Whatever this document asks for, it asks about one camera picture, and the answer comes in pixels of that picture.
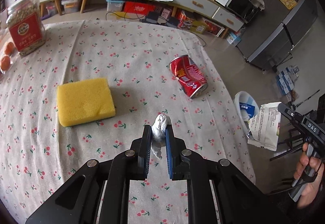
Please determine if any white snack wrapper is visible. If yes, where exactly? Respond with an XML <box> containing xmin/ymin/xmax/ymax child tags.
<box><xmin>248</xmin><ymin>102</ymin><xmax>281</xmax><ymax>151</ymax></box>

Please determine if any white tissue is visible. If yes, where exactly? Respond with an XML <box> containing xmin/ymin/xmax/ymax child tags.
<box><xmin>151</xmin><ymin>114</ymin><xmax>171</xmax><ymax>160</ymax></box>

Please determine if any crushed red soda can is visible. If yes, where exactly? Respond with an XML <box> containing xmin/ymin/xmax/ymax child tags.
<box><xmin>169</xmin><ymin>55</ymin><xmax>208</xmax><ymax>99</ymax></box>

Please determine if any yellow green sponge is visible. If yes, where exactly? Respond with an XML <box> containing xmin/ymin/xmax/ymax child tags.
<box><xmin>57</xmin><ymin>78</ymin><xmax>116</xmax><ymax>127</ymax></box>

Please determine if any white trash bin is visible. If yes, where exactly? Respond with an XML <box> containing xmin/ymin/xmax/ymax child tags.
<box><xmin>234</xmin><ymin>91</ymin><xmax>259</xmax><ymax>139</ymax></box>

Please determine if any person right hand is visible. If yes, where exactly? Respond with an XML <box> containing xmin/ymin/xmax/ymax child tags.
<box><xmin>293</xmin><ymin>141</ymin><xmax>325</xmax><ymax>210</ymax></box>

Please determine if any blue carton in bin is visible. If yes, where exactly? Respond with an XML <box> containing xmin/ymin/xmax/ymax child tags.
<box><xmin>239</xmin><ymin>102</ymin><xmax>255</xmax><ymax>122</ymax></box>

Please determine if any cherry print tablecloth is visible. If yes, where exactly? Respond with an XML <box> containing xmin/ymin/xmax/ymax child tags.
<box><xmin>0</xmin><ymin>19</ymin><xmax>256</xmax><ymax>224</ymax></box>

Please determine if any grey refrigerator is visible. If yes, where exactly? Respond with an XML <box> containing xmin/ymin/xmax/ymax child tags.
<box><xmin>237</xmin><ymin>0</ymin><xmax>318</xmax><ymax>71</ymax></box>

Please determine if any lion dance cardboard box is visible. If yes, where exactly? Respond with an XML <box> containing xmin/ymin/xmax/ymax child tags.
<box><xmin>176</xmin><ymin>10</ymin><xmax>209</xmax><ymax>34</ymax></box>

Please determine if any red gift box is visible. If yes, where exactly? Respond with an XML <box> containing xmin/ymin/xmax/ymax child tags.
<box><xmin>123</xmin><ymin>1</ymin><xmax>155</xmax><ymax>18</ymax></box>

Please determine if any orange tangerine right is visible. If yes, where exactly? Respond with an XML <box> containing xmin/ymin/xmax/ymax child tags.
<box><xmin>4</xmin><ymin>42</ymin><xmax>15</xmax><ymax>56</ymax></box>

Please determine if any seed jar red label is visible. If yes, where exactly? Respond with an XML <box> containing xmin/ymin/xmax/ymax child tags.
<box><xmin>6</xmin><ymin>0</ymin><xmax>46</xmax><ymax>57</ymax></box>

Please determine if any black floor cable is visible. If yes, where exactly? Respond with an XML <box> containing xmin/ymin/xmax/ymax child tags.
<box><xmin>105</xmin><ymin>10</ymin><xmax>143</xmax><ymax>22</ymax></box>

